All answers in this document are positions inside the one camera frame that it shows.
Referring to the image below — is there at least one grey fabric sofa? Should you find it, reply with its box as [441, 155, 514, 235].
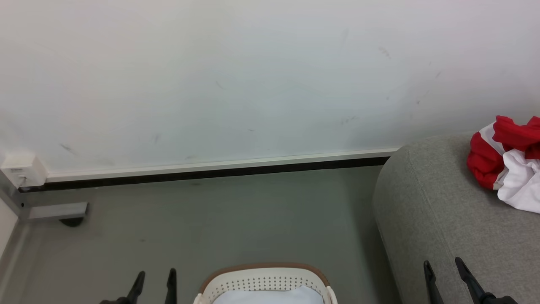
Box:
[372, 133, 540, 304]

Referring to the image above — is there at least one white laundry basket brown rim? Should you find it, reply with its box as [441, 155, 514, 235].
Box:
[193, 262, 338, 304]

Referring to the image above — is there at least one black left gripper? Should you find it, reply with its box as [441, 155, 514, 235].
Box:
[99, 268, 178, 304]

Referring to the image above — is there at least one white black wall baseboard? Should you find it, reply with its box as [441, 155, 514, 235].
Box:
[19, 147, 401, 193]

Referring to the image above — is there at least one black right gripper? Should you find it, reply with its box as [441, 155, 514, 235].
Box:
[423, 257, 519, 304]

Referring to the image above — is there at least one red white sports garment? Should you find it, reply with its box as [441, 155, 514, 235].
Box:
[466, 115, 540, 214]

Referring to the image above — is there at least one white wall box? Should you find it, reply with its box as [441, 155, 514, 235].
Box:
[0, 152, 48, 189]

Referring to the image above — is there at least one grey metal frame bracket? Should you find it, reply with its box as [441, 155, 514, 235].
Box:
[0, 169, 89, 223]

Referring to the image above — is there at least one plain white garment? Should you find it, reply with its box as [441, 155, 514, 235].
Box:
[212, 285, 325, 304]

